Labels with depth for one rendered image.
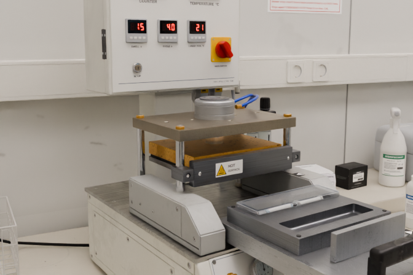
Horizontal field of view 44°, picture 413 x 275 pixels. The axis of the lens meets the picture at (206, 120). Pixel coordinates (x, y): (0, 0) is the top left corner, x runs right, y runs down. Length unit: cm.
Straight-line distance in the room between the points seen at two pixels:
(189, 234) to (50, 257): 55
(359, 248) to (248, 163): 29
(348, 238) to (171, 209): 30
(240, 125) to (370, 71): 98
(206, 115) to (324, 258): 38
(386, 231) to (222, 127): 33
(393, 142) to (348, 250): 101
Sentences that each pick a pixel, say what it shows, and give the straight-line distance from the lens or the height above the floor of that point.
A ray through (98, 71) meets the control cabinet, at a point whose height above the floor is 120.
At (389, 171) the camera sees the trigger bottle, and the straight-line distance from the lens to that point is 173.
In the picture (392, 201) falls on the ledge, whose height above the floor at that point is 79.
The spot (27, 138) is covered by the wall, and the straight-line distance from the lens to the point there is 141.
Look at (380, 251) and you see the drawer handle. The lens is 67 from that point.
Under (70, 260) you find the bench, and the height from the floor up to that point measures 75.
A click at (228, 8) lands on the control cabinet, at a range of 118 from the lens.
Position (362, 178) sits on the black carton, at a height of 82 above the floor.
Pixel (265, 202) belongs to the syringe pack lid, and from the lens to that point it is 83.
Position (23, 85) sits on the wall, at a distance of 134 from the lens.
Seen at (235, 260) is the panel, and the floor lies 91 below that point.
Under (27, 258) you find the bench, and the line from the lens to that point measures 132.
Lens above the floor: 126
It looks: 9 degrees down
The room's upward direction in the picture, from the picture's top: straight up
